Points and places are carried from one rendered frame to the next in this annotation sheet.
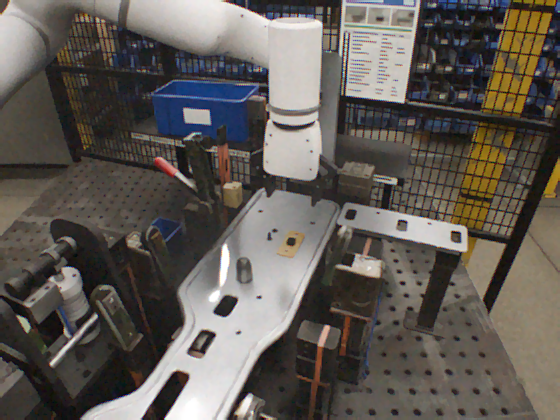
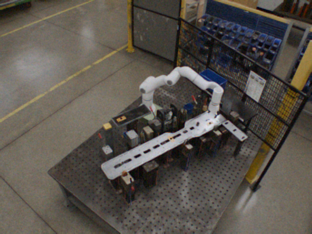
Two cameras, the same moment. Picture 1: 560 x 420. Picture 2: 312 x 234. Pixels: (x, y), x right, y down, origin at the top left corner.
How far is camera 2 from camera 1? 1.93 m
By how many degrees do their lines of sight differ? 26
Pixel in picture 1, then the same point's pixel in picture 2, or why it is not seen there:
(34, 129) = (161, 43)
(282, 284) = (203, 129)
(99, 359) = (169, 127)
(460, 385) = (231, 168)
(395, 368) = (221, 159)
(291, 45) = (215, 94)
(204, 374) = (183, 135)
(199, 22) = (202, 86)
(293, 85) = (214, 99)
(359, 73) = (249, 89)
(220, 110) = not seen: hidden behind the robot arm
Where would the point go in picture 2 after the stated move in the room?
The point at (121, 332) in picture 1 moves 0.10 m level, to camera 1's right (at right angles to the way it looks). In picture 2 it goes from (174, 124) to (183, 128)
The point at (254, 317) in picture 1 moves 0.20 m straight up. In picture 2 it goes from (195, 132) to (198, 117)
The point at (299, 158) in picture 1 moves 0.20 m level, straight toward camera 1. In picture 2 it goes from (213, 110) to (203, 121)
